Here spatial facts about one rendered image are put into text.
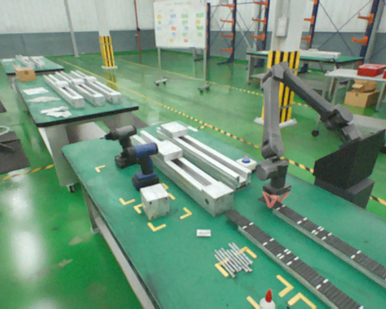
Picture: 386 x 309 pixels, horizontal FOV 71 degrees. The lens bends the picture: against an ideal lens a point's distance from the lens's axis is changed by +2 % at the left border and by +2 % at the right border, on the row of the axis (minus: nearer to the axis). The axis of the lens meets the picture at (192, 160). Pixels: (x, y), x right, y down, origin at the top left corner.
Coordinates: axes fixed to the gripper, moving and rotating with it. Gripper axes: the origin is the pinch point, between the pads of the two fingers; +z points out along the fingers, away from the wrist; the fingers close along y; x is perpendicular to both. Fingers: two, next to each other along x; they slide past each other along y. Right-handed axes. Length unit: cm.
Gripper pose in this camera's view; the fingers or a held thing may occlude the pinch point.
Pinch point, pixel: (274, 203)
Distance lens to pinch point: 119.3
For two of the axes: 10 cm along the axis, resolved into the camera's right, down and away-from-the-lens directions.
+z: 0.1, 8.9, 4.5
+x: 5.5, 3.7, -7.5
